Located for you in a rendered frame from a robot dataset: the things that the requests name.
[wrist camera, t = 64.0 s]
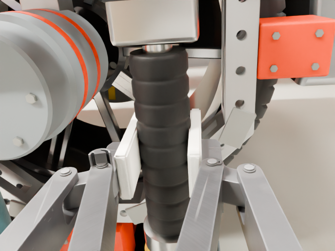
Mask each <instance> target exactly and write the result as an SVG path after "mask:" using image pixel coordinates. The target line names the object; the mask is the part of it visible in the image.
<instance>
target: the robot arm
mask: <svg viewBox="0 0 335 251"><path fill-rule="evenodd" d="M190 120H191V127H190V129H189V137H188V152H187V160H188V180H189V197H190V201H189V205H188V208H187V212H186V215H185V218H184V222H183V225H182V229H181V232H180V235H179V238H178V242H177V245H176V249H175V251H217V247H218V240H219V233H220V225H221V218H222V213H224V203H226V204H231V205H235V206H236V211H237V214H238V217H239V221H240V224H241V227H242V231H243V234H244V237H245V241H246V244H247V247H248V250H249V251H303V249H302V247H301V245H300V243H299V241H298V239H297V237H296V235H295V233H294V231H293V229H292V227H291V225H290V223H289V221H288V219H287V218H286V216H285V214H284V212H283V210H282V208H281V206H280V204H279V202H278V200H277V198H276V196H275V194H274V192H273V190H272V188H271V186H270V184H269V182H268V180H267V178H266V177H265V175H264V173H263V171H262V169H261V168H260V167H259V166H258V165H256V164H252V163H244V164H241V165H239V166H238V167H237V169H233V168H229V167H227V166H225V165H224V163H223V161H222V155H221V147H220V142H219V141H218V140H217V139H201V113H200V110H199V109H192V110H190ZM137 121H138V120H137V119H136V117H135V113H134V114H133V116H132V119H131V121H130V123H129V125H128V127H127V129H126V132H125V134H124V136H123V138H122V140H121V142H112V143H111V144H109V145H108V146H107V148H99V149H96V150H93V151H91V152H90V153H89V154H88V156H89V161H90V166H91V167H90V170H89V171H86V172H81V173H78V172H77V169H76V168H74V167H65V168H62V169H60V170H58V171H57V172H55V173H54V174H53V176H52V177H51V178H50V179H49V180H48V181H47V182H46V183H45V185H44V186H43V187H42V188H41V189H40V190H39V191H38V193H37V194H36V195H35V196H34V197H33V198H32V199H31V201H30V202H29V203H28V204H27V205H26V206H25V207H24V208H23V210H22V211H21V212H20V213H19V214H18V215H17V216H16V218H15V219H14V220H13V221H12V222H11V223H10V224H9V225H8V227H7V228H6V229H5V230H4V231H3V232H2V233H1V235H0V251H60V250H61V248H62V246H63V245H64V243H65V241H66V240H67V238H68V236H69V235H70V233H71V231H72V230H73V233H72V237H71V240H70V244H69V248H68V251H114V248H115V237H116V226H117V216H118V205H119V198H118V192H120V198H122V199H123V200H131V198H133V195H134V192H135V188H136V185H137V181H138V177H139V174H140V170H141V167H142V165H141V162H142V159H141V157H140V149H139V142H140V140H139V139H138V132H137V125H136V124H137ZM73 228H74V229H73Z"/></svg>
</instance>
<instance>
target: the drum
mask: <svg viewBox="0 0 335 251"><path fill-rule="evenodd" d="M107 73H108V55H107V50H106V48H105V45H104V42H103V40H102V38H101V37H100V35H99V33H98V32H97V31H96V29H95V28H94V27H93V26H92V25H91V24H90V23H89V22H88V21H87V20H86V19H84V18H83V17H82V16H80V15H78V14H76V13H74V12H72V11H70V10H62V11H59V10H55V9H49V8H33V9H26V10H19V11H6V12H0V160H12V159H17V158H20V157H23V156H26V155H28V154H29V153H31V152H33V151H34V150H35V149H37V148H38V147H39V146H40V145H41V144H42V143H43V142H44V141H46V140H49V139H51V138H53V137H55V136H57V135H58V134H59V133H60V132H62V131H63V130H64V129H65V128H66V127H67V125H68V124H70V123H71V122H72V121H73V120H74V119H75V117H76V116H77V115H78V114H79V113H80V112H81V111H82V110H83V109H84V108H85V107H86V106H87V105H88V104H89V102H90V101H91V100H92V99H93V98H94V97H95V96H96V95H97V94H98V92H99V91H100V90H101V88H102V87H103V85H104V83H105V81H106V78H107Z"/></svg>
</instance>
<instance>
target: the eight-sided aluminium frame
mask: <svg viewBox="0 0 335 251"><path fill-rule="evenodd" d="M259 18H260V0H221V110H220V111H219V112H218V113H217V114H216V115H215V116H214V117H213V118H212V119H211V120H210V121H209V122H208V123H207V124H205V125H204V126H203V127H202V128H201V139H217V140H218V141H219V142H220V147H221V155H222V160H224V159H225V158H226V157H228V156H229V155H230V154H231V153H232V152H233V151H234V150H236V149H237V148H238V149H240V148H241V146H242V144H243V143H244V142H245V141H246V140H247V139H248V138H249V137H250V136H252V135H253V133H254V120H255V118H256V113H255V99H256V78H257V58H258V38H259ZM238 31H240V33H239V34H238V35H237V33H238ZM44 185H45V184H44V183H41V182H40V181H38V180H37V179H35V178H34V177H32V176H31V175H30V174H28V173H27V172H25V171H24V170H22V169H21V168H19V167H18V166H17V165H15V164H14V163H12V162H11V161H9V160H0V191H1V194H2V196H3V199H4V201H5V204H6V206H7V209H8V212H9V215H10V216H12V217H16V216H17V215H18V214H19V213H20V212H21V211H22V210H23V208H24V207H25V206H26V205H27V204H28V203H29V202H30V201H31V199H32V198H33V197H34V196H35V195H36V194H37V193H38V191H39V190H40V189H41V188H42V187H43V186H44ZM118 198H119V205H118V216H117V223H134V225H136V224H139V223H143V222H144V220H145V217H146V216H147V207H146V199H145V191H144V183H143V182H141V183H137V185H136V188H135V192H134V195H133V198H131V200H123V199H122V198H120V192H118Z"/></svg>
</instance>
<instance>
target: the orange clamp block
mask: <svg viewBox="0 0 335 251"><path fill-rule="evenodd" d="M334 36H335V19H332V18H327V17H322V16H317V15H298V16H284V17H269V18H260V19H259V38H258V58H257V79H281V78H302V77H324V76H327V75H328V74H329V71H330V64H331V57H332V50H333V43H334Z"/></svg>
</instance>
